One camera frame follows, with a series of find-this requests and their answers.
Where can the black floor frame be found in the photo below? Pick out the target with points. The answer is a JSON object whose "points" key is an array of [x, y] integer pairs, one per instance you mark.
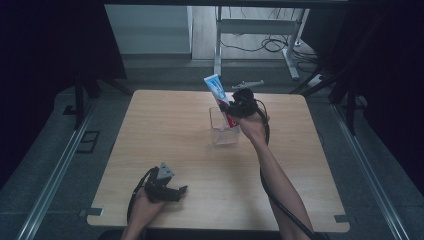
{"points": [[88, 141]]}

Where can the person's left hand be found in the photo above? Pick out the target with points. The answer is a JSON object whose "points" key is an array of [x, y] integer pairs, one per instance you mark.
{"points": [[145, 211]]}

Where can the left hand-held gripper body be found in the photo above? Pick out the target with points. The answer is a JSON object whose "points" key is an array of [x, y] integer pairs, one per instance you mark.
{"points": [[160, 190]]}

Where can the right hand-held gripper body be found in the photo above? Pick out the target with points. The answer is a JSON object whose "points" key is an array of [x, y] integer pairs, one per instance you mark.
{"points": [[245, 103]]}

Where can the white desk frame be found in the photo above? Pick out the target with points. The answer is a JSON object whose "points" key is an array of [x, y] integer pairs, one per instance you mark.
{"points": [[256, 26]]}

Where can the metal floor rail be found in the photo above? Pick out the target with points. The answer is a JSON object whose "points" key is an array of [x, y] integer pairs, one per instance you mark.
{"points": [[55, 173], [366, 173]]}

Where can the white panel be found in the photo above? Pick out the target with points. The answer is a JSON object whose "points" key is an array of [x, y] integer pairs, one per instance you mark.
{"points": [[148, 30]]}

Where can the black metal stand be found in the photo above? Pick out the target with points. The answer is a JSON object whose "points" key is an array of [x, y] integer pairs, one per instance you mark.
{"points": [[350, 106], [79, 100]]}

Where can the white power strip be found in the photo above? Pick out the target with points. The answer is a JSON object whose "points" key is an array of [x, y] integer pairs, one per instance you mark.
{"points": [[316, 80]]}

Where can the grey tape piece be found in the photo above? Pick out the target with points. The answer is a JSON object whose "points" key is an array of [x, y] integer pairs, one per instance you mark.
{"points": [[91, 212], [341, 218]]}

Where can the dark curtain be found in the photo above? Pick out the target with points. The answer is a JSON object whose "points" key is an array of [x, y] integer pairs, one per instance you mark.
{"points": [[390, 66], [43, 50]]}

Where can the blue red toothpaste tube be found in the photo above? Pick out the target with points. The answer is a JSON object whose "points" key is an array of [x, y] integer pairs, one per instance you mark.
{"points": [[216, 88]]}

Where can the clear plastic cup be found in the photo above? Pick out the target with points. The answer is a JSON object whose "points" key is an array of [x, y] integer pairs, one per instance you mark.
{"points": [[223, 135]]}

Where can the person's right hand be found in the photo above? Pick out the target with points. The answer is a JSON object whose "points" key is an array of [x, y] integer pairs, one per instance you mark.
{"points": [[253, 128]]}

